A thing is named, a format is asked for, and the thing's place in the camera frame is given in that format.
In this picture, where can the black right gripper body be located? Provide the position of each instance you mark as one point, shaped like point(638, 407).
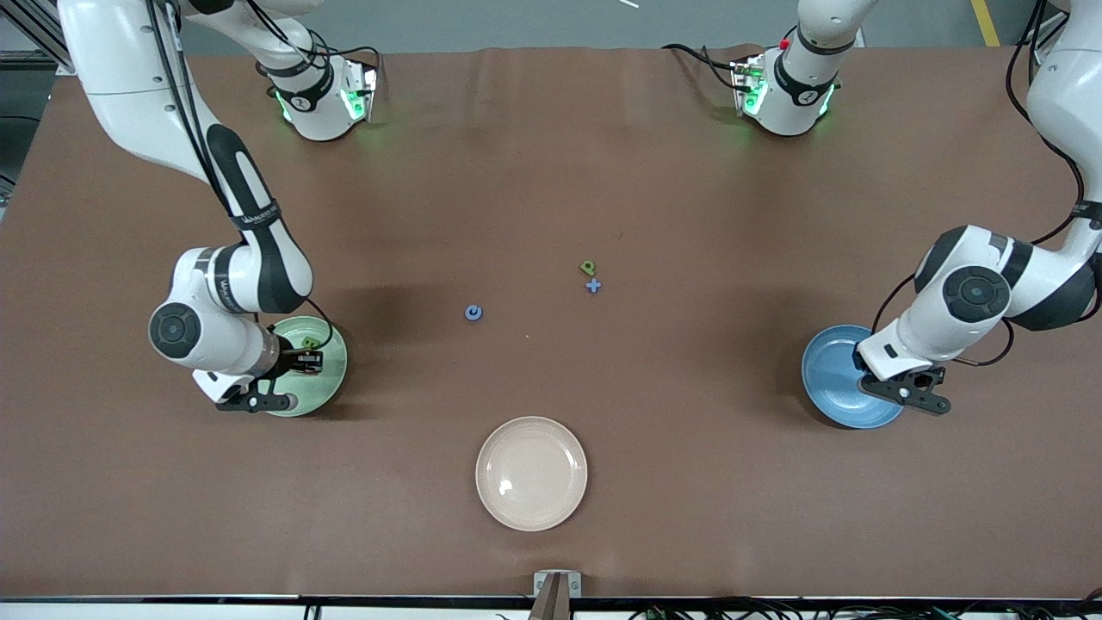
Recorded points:
point(290, 359)

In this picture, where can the blue lowercase letter e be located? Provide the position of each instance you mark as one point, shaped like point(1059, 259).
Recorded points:
point(467, 313)

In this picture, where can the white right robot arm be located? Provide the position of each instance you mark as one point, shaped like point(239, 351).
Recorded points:
point(129, 77)

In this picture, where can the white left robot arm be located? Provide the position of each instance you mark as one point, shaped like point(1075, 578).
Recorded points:
point(1067, 86)

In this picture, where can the light green plate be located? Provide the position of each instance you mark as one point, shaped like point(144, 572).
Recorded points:
point(331, 379)

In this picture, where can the blue plate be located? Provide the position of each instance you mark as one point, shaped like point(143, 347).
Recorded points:
point(826, 379)

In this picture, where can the beige plate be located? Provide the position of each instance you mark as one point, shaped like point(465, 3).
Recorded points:
point(531, 474)

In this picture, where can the metal base connector plate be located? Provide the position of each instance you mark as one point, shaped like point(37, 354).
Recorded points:
point(742, 82)
point(366, 86)

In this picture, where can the brown table cover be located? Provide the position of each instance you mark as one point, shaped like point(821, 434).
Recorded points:
point(551, 172)

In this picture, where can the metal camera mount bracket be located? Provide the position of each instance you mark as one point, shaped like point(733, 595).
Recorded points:
point(541, 584)

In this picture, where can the aluminium frame profile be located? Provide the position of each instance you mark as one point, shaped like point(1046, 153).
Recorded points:
point(1042, 52)
point(69, 62)

